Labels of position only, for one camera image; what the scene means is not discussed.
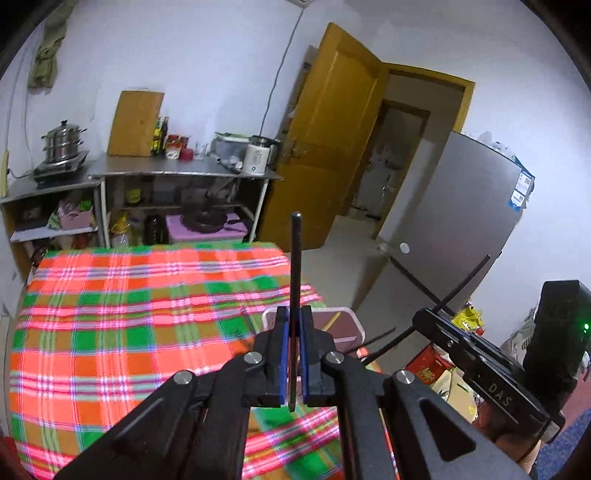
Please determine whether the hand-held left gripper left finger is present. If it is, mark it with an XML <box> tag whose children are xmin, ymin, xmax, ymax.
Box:
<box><xmin>53</xmin><ymin>307</ymin><xmax>291</xmax><ymax>480</ymax></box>

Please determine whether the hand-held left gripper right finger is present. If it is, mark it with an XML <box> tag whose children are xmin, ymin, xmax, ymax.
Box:
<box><xmin>298</xmin><ymin>305</ymin><xmax>532</xmax><ymax>480</ymax></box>

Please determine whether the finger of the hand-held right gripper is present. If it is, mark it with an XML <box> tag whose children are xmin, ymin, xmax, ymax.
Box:
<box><xmin>412</xmin><ymin>308</ymin><xmax>566</xmax><ymax>445</ymax></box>

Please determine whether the pink clear utensil holder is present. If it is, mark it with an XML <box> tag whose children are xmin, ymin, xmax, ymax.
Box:
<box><xmin>262</xmin><ymin>305</ymin><xmax>366</xmax><ymax>357</ymax></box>

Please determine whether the person's right hand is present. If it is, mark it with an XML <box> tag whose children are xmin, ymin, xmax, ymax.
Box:
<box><xmin>478</xmin><ymin>399</ymin><xmax>543</xmax><ymax>462</ymax></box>

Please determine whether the yellow snack packet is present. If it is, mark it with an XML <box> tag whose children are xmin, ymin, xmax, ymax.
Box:
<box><xmin>450</xmin><ymin>307</ymin><xmax>484</xmax><ymax>334</ymax></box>

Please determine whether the red cardboard box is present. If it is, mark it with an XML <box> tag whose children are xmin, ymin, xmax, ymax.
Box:
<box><xmin>406</xmin><ymin>344</ymin><xmax>455</xmax><ymax>385</ymax></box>

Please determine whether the purple plastic box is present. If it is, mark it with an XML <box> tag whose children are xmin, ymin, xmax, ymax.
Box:
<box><xmin>165</xmin><ymin>213</ymin><xmax>247</xmax><ymax>245</ymax></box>

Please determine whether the black frying pan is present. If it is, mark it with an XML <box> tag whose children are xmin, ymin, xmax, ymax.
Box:
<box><xmin>180</xmin><ymin>208</ymin><xmax>244</xmax><ymax>234</ymax></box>

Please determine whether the grey refrigerator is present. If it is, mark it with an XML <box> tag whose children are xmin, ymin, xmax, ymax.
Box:
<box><xmin>355</xmin><ymin>130</ymin><xmax>536</xmax><ymax>374</ymax></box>

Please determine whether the blue refrigerator sticker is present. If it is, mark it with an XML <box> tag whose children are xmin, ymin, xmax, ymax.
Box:
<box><xmin>508</xmin><ymin>157</ymin><xmax>536</xmax><ymax>211</ymax></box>

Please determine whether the plaid tablecloth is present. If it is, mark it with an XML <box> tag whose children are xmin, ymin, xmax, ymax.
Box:
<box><xmin>9</xmin><ymin>242</ymin><xmax>402</xmax><ymax>480</ymax></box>

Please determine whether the white electric kettle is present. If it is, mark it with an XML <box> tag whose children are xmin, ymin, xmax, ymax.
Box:
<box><xmin>242</xmin><ymin>135</ymin><xmax>282</xmax><ymax>176</ymax></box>

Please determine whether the metal kitchen shelf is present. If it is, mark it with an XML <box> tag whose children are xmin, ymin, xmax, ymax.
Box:
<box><xmin>88</xmin><ymin>154</ymin><xmax>283</xmax><ymax>247</ymax></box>
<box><xmin>0</xmin><ymin>178</ymin><xmax>103</xmax><ymax>278</ymax></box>

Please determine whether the yellow wooden door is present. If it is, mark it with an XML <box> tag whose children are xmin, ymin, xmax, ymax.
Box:
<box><xmin>259</xmin><ymin>23</ymin><xmax>389</xmax><ymax>252</ymax></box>

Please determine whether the red jar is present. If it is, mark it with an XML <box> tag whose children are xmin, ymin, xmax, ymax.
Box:
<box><xmin>165</xmin><ymin>135</ymin><xmax>192</xmax><ymax>161</ymax></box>

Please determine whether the pink plastic basket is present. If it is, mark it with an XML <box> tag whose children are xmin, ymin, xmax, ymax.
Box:
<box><xmin>60</xmin><ymin>210</ymin><xmax>96</xmax><ymax>230</ymax></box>

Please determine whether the wooden cutting board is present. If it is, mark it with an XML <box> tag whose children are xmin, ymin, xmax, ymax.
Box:
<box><xmin>107</xmin><ymin>90</ymin><xmax>165</xmax><ymax>158</ymax></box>

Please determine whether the induction cooker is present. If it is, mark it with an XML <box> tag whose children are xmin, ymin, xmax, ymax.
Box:
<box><xmin>33</xmin><ymin>150</ymin><xmax>90</xmax><ymax>183</ymax></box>

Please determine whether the steel steamer pot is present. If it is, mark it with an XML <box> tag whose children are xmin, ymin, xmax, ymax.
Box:
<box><xmin>41</xmin><ymin>120</ymin><xmax>88</xmax><ymax>163</ymax></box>

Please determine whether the green hanging cloth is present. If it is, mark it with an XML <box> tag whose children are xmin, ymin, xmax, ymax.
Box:
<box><xmin>28</xmin><ymin>0</ymin><xmax>77</xmax><ymax>88</ymax></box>

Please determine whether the grey hanging cable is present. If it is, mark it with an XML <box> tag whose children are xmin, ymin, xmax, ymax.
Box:
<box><xmin>257</xmin><ymin>4</ymin><xmax>306</xmax><ymax>136</ymax></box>

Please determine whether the yellow door frame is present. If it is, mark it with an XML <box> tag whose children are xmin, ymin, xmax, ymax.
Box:
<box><xmin>342</xmin><ymin>62</ymin><xmax>476</xmax><ymax>232</ymax></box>

